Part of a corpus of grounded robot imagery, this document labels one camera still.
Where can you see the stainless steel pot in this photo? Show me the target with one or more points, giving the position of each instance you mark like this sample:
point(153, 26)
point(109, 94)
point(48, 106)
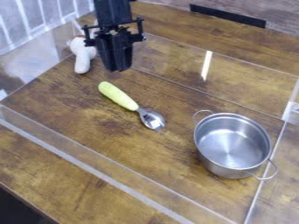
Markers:
point(234, 146)

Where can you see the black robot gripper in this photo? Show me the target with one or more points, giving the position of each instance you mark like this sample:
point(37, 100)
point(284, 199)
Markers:
point(113, 14)

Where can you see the white toy mushroom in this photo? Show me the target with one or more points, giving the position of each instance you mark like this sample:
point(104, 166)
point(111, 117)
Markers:
point(84, 53)

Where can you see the black bar on table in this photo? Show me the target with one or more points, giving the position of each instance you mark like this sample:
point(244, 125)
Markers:
point(246, 20)

